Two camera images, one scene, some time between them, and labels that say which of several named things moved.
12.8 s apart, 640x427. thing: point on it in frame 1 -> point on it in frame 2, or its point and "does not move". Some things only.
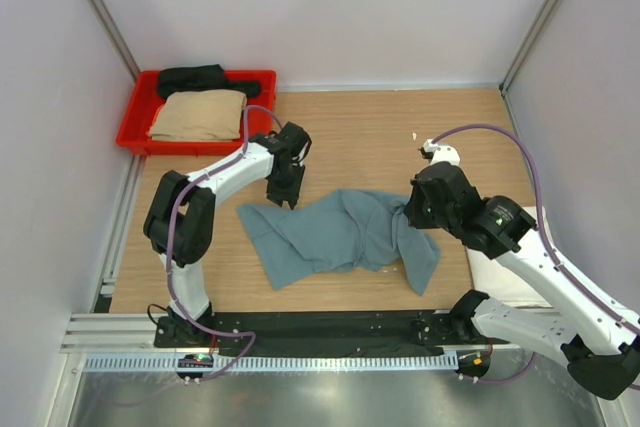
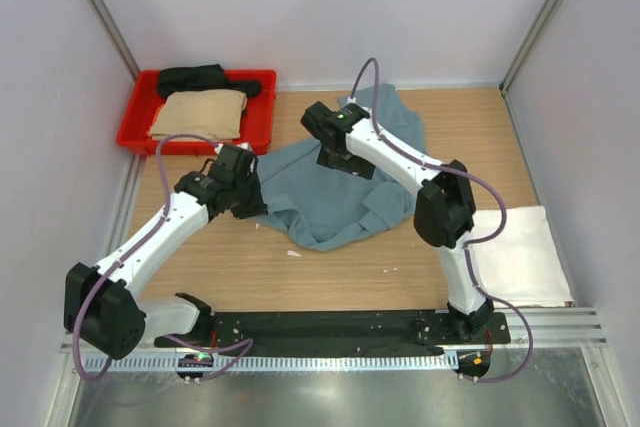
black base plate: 354,333 does not move
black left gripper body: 287,184 -> 247,201
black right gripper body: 423,215 -> 346,163
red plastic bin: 146,99 does not move
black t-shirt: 202,77 does not move
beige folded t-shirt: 199,116 does not move
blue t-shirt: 343,230 -> 327,208
